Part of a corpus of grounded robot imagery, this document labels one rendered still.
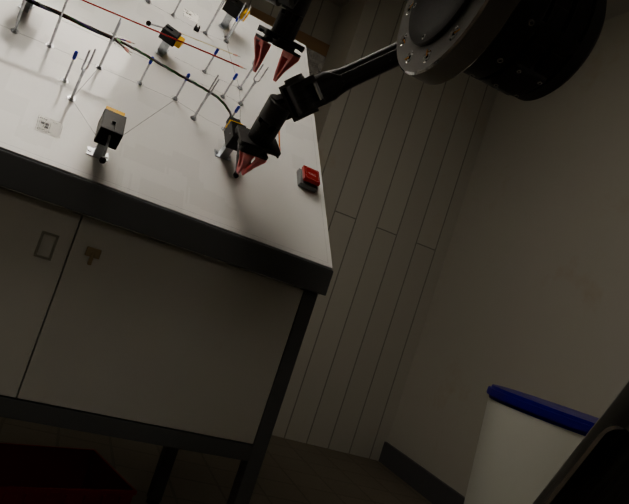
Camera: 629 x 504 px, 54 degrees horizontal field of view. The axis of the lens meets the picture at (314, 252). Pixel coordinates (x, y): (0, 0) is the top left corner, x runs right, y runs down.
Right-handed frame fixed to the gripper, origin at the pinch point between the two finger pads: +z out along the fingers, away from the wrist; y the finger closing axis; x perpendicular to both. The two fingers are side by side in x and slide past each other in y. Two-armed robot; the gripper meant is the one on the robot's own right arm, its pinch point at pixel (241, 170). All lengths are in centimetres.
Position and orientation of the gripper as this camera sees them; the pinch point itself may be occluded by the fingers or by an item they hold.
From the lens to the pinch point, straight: 147.4
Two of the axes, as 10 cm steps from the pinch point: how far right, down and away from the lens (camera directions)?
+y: -8.3, -2.2, -5.1
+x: 2.4, 6.8, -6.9
